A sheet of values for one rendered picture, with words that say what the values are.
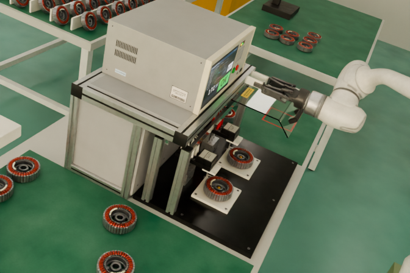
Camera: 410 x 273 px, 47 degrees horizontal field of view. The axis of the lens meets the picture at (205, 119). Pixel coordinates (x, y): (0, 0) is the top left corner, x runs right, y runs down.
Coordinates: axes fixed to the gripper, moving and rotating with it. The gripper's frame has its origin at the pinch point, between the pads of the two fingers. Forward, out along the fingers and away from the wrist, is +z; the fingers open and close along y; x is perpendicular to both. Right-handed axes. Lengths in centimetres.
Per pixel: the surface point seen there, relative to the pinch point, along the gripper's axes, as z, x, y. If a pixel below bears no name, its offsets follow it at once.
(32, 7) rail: 154, -40, 58
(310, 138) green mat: -25, -43, 52
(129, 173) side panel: 23, -32, -42
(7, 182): 57, -40, -64
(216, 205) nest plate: -6.0, -40.0, -27.2
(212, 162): 1.2, -26.2, -23.2
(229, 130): 4.1, -26.1, 0.9
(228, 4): 120, -84, 327
